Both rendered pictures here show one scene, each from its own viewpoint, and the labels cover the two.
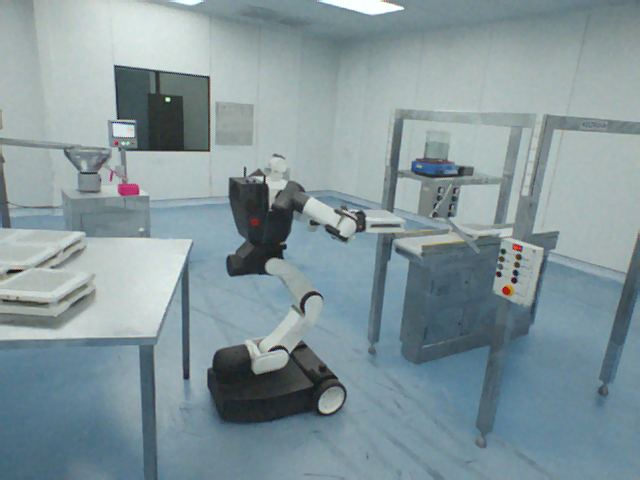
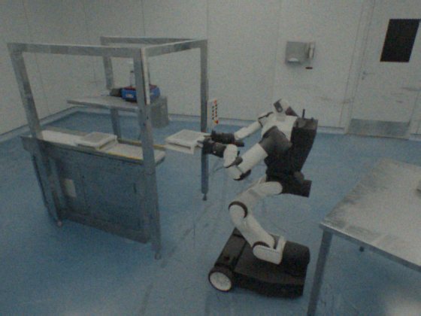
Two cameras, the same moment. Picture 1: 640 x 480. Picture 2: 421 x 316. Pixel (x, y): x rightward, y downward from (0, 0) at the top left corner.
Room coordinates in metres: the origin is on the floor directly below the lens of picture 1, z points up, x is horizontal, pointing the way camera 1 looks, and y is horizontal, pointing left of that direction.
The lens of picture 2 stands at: (3.56, 1.41, 1.80)
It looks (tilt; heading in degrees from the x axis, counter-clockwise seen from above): 25 degrees down; 234
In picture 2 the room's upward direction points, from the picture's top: straight up
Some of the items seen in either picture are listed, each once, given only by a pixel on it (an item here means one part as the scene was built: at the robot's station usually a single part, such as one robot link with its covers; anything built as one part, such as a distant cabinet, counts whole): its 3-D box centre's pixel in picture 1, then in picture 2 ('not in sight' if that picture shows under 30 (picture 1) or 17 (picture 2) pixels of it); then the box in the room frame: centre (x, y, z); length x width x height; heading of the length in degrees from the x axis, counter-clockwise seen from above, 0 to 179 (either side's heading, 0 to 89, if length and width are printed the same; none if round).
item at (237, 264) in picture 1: (256, 257); (288, 180); (2.13, 0.34, 0.85); 0.28 x 0.13 x 0.18; 120
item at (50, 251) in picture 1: (14, 256); not in sight; (1.72, 1.27, 0.92); 0.25 x 0.24 x 0.02; 5
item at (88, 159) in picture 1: (96, 169); not in sight; (3.95, 2.08, 0.95); 0.49 x 0.36 x 0.37; 128
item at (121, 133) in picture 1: (124, 154); not in sight; (4.18, 1.93, 1.07); 0.23 x 0.10 x 0.62; 128
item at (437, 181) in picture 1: (449, 176); (118, 100); (2.79, -0.77, 1.25); 0.62 x 0.38 x 0.04; 120
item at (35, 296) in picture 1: (42, 283); not in sight; (1.47, 1.00, 0.92); 0.25 x 0.24 x 0.02; 179
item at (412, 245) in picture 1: (481, 240); (89, 147); (2.97, -1.10, 0.81); 1.35 x 0.25 x 0.05; 120
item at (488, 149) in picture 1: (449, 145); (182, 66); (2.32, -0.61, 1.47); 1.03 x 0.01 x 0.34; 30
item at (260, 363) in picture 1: (264, 353); (269, 247); (2.16, 0.28, 0.28); 0.21 x 0.20 x 0.13; 120
